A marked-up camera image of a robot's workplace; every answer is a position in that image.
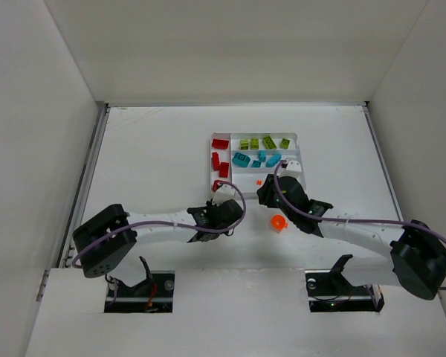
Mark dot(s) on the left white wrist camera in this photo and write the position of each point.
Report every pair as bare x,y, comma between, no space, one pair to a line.
222,194

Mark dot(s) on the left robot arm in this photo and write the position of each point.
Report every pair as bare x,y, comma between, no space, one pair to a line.
105,239

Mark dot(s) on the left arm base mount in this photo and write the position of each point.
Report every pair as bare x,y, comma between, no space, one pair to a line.
153,295

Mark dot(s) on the green lego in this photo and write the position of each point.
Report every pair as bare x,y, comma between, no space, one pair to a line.
284,143

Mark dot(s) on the teal rounded lego brick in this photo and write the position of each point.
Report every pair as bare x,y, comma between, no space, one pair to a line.
241,160

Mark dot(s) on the red arch lego brick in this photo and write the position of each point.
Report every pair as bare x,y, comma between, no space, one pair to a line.
224,169

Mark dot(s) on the red wedge lego brick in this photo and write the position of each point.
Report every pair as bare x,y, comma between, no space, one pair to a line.
218,143

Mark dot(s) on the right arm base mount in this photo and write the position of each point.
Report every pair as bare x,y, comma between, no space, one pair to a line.
330,291

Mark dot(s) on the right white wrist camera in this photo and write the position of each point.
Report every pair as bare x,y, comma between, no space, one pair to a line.
291,168

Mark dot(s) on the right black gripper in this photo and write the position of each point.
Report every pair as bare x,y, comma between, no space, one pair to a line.
264,192

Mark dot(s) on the red flower lego brick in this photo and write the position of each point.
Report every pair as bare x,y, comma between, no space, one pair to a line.
217,184

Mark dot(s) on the teal stepped lego brick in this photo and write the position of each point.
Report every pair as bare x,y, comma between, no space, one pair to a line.
273,160

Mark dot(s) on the small green lego brick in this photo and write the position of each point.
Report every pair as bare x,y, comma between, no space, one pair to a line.
244,144

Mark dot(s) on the white compartment tray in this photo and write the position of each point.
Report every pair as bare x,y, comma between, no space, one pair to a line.
245,178

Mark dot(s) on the orange round lego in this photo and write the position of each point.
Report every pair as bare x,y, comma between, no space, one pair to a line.
279,223

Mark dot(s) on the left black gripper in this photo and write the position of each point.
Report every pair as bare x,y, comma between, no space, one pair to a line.
215,207

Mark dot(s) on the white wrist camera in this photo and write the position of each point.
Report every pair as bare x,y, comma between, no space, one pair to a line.
222,194
291,168

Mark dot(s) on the red slope lego brick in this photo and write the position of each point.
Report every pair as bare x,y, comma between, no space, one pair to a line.
215,161

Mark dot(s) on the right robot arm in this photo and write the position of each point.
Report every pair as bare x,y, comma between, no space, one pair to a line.
406,254

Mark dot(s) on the green square lego brick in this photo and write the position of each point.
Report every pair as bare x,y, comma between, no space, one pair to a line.
254,143

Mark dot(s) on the teal square lego brick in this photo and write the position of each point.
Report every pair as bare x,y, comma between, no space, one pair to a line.
262,156

